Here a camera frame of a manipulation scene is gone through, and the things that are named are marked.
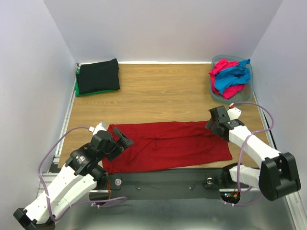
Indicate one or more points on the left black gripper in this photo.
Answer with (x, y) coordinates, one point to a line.
(119, 148)

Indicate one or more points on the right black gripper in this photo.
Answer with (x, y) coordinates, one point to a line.
(214, 120)

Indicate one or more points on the red t-shirt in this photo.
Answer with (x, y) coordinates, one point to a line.
(164, 145)

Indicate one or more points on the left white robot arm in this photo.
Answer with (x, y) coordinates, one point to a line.
(80, 174)

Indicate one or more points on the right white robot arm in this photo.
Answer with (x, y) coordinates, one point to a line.
(277, 174)

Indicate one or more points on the blue t-shirt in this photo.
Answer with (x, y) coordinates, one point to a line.
(233, 76)

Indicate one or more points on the pink t-shirt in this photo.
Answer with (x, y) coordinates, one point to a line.
(231, 90)

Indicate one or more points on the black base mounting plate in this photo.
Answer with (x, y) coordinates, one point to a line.
(180, 183)

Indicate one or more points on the folded green t-shirt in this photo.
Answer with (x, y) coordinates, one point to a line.
(89, 82)

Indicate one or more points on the folded black t-shirt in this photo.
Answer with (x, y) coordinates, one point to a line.
(111, 66)

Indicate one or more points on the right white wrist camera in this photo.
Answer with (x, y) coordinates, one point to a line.
(234, 112)

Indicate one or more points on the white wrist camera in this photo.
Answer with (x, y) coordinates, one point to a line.
(234, 112)
(99, 127)

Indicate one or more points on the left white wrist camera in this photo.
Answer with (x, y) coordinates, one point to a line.
(99, 127)

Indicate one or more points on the aluminium frame rail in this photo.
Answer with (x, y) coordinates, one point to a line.
(45, 115)

